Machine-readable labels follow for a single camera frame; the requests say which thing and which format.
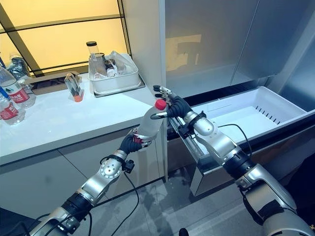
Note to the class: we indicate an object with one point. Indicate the small dark sauce bottle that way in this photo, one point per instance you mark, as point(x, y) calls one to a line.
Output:
point(111, 68)

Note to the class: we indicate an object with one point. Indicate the silver refrigerator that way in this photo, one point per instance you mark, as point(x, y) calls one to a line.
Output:
point(221, 37)

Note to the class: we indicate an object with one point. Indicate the water bottle red label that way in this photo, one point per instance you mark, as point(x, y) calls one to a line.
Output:
point(17, 92)
point(9, 113)

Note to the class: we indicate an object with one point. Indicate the white counter cabinet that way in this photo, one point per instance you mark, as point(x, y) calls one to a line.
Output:
point(61, 172)

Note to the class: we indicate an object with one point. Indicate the robot left silver arm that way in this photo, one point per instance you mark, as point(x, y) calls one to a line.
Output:
point(98, 183)

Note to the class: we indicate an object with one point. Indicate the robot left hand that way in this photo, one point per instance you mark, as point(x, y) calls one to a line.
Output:
point(130, 145)

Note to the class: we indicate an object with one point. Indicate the clear bottle red cap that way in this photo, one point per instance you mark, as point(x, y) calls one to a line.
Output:
point(151, 124)

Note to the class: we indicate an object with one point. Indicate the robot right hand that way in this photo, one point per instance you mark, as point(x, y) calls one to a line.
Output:
point(178, 105)

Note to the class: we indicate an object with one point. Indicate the tall glass jar black lid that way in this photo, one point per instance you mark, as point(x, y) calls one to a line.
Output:
point(93, 49)

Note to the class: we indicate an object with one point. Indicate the dark window frame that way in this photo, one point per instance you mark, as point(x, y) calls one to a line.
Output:
point(64, 22)

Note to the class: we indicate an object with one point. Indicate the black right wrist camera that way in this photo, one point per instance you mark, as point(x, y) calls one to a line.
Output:
point(186, 130)

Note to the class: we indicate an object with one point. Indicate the clear glass carafe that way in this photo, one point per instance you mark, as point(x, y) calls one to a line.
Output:
point(97, 66)

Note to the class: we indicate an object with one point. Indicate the white refrigerator drawer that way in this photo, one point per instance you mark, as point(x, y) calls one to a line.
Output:
point(246, 118)

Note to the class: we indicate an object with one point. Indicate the robot right silver arm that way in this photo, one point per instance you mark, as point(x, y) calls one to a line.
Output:
point(221, 145)

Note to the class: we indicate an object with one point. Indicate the crumpled clear plastic bottle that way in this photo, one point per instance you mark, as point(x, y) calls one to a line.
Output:
point(19, 67)

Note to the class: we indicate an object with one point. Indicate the glass jar orange lid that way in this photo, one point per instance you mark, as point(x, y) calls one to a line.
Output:
point(73, 87)

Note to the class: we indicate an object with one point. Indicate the clear plastic bag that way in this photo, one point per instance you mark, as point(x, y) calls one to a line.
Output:
point(121, 61)

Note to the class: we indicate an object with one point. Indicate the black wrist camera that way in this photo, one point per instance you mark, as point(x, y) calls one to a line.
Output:
point(129, 166)
point(186, 130)

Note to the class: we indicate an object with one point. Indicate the white plastic basin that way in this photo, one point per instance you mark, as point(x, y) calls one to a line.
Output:
point(118, 79)

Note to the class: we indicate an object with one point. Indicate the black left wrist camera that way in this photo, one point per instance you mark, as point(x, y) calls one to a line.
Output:
point(129, 166)

